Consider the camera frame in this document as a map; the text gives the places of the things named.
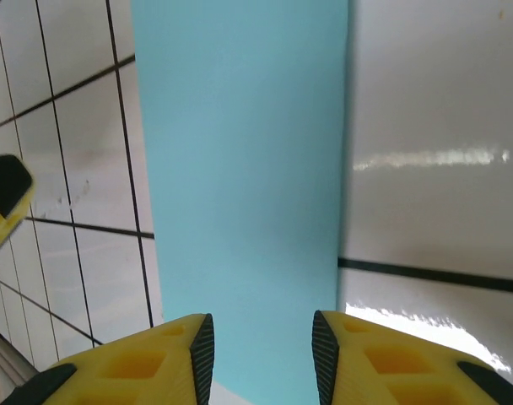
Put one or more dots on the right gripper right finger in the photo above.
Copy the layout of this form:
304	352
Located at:
387	371

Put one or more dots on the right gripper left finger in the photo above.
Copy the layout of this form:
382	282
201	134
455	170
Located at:
155	371

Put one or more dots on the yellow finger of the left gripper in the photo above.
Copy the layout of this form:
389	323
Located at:
5	198

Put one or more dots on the light blue paper sheet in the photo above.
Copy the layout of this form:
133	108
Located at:
244	169

